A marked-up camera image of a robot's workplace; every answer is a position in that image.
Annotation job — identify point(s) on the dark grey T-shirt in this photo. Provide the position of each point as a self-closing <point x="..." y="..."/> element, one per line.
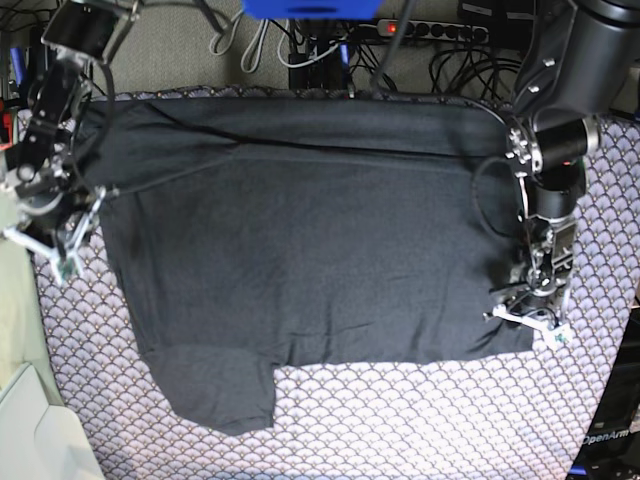
<point x="249" y="234"/>

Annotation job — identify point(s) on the black OpenArm case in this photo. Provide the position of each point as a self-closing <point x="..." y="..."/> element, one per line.
<point x="610" y="450"/>

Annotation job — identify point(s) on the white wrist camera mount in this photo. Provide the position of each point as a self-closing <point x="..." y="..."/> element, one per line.
<point x="554" y="333"/>
<point x="61" y="246"/>

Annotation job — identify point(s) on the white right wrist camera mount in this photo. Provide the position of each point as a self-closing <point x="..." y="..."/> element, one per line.
<point x="61" y="246"/>

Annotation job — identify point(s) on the red clamp at left edge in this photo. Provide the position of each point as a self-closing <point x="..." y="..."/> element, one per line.
<point x="6" y="126"/>

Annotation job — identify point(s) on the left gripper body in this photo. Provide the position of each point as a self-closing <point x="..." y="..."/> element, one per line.
<point x="539" y="281"/>

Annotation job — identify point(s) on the fan-patterned tablecloth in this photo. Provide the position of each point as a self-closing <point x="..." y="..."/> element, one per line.
<point x="517" y="415"/>

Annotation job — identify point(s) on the black power strip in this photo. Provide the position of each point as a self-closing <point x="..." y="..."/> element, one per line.
<point x="451" y="32"/>

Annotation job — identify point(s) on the blue box overhead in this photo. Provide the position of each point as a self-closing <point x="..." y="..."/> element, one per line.
<point x="312" y="9"/>

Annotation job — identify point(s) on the white plastic bin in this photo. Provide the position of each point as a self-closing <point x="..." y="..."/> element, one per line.
<point x="40" y="440"/>

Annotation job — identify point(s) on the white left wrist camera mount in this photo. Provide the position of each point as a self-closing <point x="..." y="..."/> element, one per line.
<point x="554" y="333"/>

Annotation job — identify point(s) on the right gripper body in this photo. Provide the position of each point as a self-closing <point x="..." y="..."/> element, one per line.
<point x="54" y="210"/>

